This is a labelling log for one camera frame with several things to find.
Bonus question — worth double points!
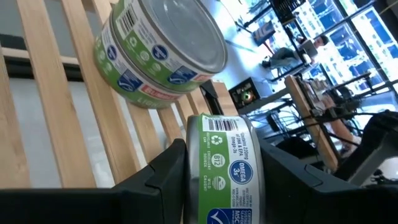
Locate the wooden desk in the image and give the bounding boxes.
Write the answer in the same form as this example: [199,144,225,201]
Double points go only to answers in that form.
[283,74,340,171]

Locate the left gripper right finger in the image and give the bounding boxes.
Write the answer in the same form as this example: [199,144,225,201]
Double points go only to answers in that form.
[259,139,361,224]

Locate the wooden slatted shelf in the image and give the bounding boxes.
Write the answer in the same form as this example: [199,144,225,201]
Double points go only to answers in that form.
[0,0,239,189]

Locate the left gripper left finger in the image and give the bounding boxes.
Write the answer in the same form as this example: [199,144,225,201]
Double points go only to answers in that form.
[112,139,187,224]

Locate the black computer case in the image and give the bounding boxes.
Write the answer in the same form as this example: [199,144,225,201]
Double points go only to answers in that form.
[228,77,262,110]

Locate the tuna can green white label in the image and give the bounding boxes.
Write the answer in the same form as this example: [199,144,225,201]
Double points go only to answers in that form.
[111,0,229,93]
[93,18,187,110]
[183,113,267,224]

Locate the person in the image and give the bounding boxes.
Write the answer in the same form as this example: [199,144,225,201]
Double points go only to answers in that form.
[322,85,363,158]
[262,34,330,71]

